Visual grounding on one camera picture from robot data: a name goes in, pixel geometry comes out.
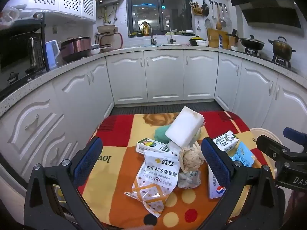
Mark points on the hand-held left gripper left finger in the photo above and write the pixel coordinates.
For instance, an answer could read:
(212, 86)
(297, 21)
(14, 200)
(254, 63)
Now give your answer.
(88, 158)

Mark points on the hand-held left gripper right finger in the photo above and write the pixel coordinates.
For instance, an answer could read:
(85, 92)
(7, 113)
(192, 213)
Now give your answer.
(215, 159)

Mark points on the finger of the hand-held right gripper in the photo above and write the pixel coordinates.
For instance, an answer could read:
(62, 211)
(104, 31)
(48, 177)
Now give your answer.
(291, 132)
(268, 144)

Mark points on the cream plastic bin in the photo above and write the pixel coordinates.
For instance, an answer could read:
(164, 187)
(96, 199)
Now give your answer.
(263, 130)

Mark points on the white milk carton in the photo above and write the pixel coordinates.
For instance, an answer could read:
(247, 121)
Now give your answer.
(226, 140)

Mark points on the blue white packet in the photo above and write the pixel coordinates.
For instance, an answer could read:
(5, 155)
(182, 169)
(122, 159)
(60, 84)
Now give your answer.
(242, 157)

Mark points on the white green printed box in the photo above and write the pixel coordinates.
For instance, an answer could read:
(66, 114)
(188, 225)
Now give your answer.
(215, 188)

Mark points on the white sponge block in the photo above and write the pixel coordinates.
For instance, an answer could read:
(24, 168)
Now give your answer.
(184, 127)

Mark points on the white snack bag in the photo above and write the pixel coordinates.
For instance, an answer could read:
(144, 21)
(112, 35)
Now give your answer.
(158, 170)

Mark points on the green cloth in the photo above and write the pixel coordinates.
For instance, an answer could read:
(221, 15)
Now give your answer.
(160, 134)

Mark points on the small box rainbow label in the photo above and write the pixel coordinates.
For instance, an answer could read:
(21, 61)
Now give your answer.
(148, 146)

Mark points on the crumpled brown paper ball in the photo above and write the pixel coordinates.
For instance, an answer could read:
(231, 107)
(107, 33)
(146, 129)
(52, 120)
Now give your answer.
(191, 159)

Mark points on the colourful printed blanket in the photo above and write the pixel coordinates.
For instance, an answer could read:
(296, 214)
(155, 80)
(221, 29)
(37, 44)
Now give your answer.
(115, 167)

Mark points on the crumpled clear wrapper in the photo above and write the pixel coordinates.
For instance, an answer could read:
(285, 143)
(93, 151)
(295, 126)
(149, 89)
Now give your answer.
(189, 179)

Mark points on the white tissue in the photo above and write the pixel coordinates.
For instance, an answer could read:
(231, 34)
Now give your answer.
(174, 147)

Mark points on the gas stove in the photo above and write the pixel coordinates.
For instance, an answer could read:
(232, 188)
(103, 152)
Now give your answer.
(280, 62)

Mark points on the bronze stockpot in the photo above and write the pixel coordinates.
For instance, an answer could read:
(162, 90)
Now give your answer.
(280, 48)

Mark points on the black wok with lid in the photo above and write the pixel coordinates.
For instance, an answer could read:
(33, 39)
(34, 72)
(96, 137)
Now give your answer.
(251, 43)

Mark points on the row of white cabinet doors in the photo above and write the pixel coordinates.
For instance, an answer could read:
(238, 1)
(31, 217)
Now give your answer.
(163, 76)

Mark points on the white bowl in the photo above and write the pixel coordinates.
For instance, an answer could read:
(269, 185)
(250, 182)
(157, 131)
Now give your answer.
(202, 43)
(94, 50)

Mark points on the copper rice cooker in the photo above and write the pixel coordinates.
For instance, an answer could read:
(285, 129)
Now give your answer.
(75, 48)

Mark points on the blue white carton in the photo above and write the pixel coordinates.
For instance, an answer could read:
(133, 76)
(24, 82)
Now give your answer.
(223, 42)

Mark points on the wooden cutting board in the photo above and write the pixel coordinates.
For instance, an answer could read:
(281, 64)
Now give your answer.
(213, 37)

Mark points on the yellow lid casserole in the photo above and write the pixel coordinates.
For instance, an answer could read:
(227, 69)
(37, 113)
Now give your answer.
(196, 39)

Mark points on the black microwave oven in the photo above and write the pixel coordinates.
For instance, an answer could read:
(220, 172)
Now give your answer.
(14, 52)

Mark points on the small chrome tap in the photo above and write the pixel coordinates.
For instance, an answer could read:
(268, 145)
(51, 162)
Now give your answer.
(170, 38)

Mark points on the wooden spatula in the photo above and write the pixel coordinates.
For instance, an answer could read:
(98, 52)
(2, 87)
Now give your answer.
(218, 25)

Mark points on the metal skimmer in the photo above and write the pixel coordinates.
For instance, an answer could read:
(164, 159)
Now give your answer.
(223, 22)

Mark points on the beige clay pot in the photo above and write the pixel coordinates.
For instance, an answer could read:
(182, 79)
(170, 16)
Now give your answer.
(106, 28)

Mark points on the black range hood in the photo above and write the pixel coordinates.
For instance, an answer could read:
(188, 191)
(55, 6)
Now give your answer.
(266, 2)

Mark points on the small hanging scraper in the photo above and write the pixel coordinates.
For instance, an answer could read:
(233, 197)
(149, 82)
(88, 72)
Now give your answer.
(198, 26)

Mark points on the round white hanging utensil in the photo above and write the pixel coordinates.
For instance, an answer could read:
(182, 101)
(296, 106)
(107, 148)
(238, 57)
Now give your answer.
(207, 24)

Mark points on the chrome kitchen faucet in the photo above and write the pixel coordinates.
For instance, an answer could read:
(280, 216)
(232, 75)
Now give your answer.
(151, 37)

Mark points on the metal ladle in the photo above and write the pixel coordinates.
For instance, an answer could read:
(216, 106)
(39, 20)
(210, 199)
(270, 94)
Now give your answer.
(213, 16)

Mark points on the amber bottle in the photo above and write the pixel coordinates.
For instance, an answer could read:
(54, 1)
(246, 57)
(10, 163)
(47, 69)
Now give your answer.
(145, 30)

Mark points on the black hanging frying pan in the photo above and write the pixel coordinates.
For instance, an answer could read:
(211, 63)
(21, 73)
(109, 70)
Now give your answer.
(205, 9)

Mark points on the wooden chopstick holder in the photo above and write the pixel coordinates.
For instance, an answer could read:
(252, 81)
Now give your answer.
(197, 10)

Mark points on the dark kitchen window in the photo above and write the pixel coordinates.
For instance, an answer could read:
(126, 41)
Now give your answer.
(172, 9)

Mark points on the white water heater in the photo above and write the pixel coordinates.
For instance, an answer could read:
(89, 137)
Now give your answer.
(108, 0)

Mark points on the white plastic bag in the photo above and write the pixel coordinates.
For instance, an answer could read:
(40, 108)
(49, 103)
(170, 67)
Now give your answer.
(9, 14)

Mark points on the white lattice wall cabinets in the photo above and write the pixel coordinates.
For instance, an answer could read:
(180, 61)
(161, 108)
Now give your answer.
(69, 0)

